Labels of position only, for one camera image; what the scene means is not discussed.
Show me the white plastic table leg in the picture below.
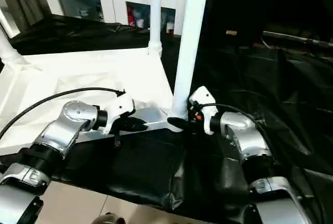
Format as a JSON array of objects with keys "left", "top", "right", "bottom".
[
  {"left": 0, "top": 30, "right": 23, "bottom": 65},
  {"left": 147, "top": 0, "right": 164, "bottom": 57},
  {"left": 169, "top": 0, "right": 212, "bottom": 120}
]

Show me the white plastic table top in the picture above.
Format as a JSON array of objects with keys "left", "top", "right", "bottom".
[{"left": 0, "top": 48, "right": 188, "bottom": 157}]

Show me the grey curtain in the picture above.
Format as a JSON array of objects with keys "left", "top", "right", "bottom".
[{"left": 0, "top": 0, "right": 52, "bottom": 32}]

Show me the dark metal rod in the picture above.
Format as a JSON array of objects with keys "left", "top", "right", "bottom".
[{"left": 225, "top": 30, "right": 333, "bottom": 49}]

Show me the dark left robot foot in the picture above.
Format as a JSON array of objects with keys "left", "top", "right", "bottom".
[{"left": 96, "top": 211, "right": 126, "bottom": 224}]

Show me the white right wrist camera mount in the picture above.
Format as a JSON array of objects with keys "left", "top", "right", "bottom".
[{"left": 188, "top": 85, "right": 219, "bottom": 135}]

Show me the black mat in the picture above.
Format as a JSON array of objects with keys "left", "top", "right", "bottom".
[{"left": 0, "top": 13, "right": 333, "bottom": 222}]

